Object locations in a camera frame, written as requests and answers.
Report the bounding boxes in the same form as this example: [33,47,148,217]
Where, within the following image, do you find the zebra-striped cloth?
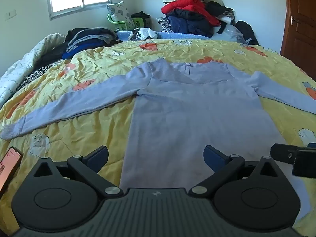
[16,64,57,89]

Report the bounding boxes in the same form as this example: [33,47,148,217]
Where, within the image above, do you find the white and black plastic bag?
[128,27,157,41]

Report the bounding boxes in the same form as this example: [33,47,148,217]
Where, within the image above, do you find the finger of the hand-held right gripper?
[270,143,300,165]

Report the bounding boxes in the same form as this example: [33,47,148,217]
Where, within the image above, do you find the dark cloth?
[131,11,151,20]

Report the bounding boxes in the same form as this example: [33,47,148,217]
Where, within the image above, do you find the black backpack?
[234,20,260,46]

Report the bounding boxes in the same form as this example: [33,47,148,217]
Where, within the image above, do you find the smartphone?
[0,147,24,199]

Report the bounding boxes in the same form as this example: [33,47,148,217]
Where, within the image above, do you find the floral pillow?
[106,1,136,30]

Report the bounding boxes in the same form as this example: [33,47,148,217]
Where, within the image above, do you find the lavender long-sleeve shirt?
[0,58,316,225]

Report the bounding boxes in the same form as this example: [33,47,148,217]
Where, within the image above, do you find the green plastic chair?
[107,13,151,31]

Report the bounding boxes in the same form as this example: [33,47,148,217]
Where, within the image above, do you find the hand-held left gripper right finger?
[188,145,284,197]

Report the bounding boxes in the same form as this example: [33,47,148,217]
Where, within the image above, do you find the black garment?
[36,44,68,66]

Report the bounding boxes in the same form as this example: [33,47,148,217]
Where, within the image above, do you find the navy jacket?
[166,8,215,37]

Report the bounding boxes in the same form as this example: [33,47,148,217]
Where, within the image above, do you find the brown wooden door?
[280,0,316,66]

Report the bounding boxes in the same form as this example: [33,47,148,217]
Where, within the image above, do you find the stack of folded clothes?
[62,27,119,60]

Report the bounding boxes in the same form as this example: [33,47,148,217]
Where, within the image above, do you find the window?
[47,0,111,20]

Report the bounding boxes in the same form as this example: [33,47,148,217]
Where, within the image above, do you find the houndstooth cloth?
[157,17,173,33]

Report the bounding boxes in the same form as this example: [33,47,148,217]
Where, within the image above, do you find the light blue blanket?
[116,31,215,41]

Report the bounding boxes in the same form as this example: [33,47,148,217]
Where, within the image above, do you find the red jacket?
[161,0,221,26]

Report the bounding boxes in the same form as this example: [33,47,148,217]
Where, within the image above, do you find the yellow carrot-print quilt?
[0,38,316,237]

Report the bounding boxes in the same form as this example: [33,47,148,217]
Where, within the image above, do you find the clear plastic bag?
[215,23,245,43]

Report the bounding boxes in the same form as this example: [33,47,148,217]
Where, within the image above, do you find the black and white clothes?
[205,1,234,21]

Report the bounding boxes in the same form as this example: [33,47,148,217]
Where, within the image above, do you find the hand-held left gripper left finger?
[29,145,124,198]

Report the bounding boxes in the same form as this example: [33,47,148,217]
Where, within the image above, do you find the white quilt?
[0,33,67,109]

